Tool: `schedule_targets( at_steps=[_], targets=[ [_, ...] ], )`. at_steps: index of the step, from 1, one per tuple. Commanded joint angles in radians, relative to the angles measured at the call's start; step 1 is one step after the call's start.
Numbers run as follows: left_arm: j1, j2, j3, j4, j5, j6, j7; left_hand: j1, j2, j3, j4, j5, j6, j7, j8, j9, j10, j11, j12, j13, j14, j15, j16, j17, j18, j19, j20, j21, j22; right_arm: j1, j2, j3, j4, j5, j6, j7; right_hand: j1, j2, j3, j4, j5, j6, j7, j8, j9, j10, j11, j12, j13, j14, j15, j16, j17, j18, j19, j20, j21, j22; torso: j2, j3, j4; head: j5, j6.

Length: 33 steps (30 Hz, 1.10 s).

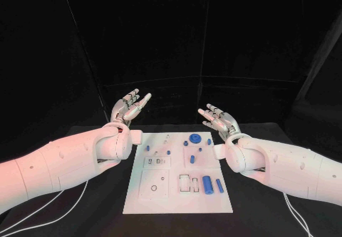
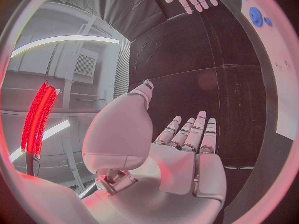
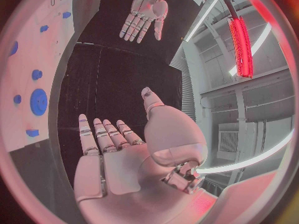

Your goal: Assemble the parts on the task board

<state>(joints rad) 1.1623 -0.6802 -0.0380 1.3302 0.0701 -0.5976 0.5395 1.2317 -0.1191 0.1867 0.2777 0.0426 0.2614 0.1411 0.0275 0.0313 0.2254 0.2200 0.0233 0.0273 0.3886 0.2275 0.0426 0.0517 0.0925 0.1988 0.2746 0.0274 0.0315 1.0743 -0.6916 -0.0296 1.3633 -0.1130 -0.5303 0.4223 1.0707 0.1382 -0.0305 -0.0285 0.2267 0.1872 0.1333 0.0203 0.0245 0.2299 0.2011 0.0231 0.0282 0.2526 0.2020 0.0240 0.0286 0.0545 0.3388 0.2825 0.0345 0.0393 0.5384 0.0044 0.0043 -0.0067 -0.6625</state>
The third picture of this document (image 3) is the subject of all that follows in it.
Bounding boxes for blue cylinder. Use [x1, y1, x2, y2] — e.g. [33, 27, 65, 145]
[8, 40, 19, 57]

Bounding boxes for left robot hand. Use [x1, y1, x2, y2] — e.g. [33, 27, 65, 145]
[118, 0, 169, 44]

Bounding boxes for glowing light bar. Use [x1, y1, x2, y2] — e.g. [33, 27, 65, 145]
[227, 15, 255, 79]

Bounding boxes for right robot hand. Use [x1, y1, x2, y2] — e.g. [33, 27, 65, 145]
[73, 86, 219, 224]

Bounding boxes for large blue gear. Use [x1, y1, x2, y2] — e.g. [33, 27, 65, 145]
[29, 88, 49, 116]

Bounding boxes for small blue gear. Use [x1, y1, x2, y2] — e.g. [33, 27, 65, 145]
[31, 69, 44, 81]

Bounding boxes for white task board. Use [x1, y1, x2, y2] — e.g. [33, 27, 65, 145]
[0, 0, 76, 152]

